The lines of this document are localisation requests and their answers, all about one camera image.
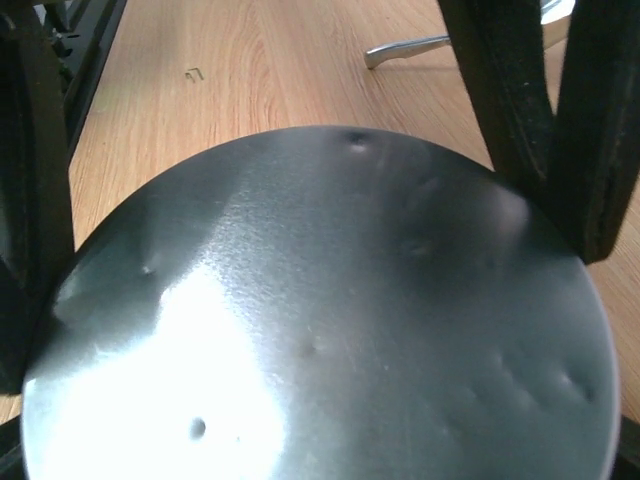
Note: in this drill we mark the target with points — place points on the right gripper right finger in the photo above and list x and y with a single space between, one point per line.
627 461

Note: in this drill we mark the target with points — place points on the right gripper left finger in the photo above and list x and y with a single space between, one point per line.
11 460

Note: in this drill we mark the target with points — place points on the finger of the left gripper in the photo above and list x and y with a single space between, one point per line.
36 221
576 158

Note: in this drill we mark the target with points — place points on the metal candy scoop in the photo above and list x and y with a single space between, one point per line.
555 20

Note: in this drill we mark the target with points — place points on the round metal jar lid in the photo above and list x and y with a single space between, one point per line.
324 303

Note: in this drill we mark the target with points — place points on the black aluminium frame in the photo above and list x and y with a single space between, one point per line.
81 34

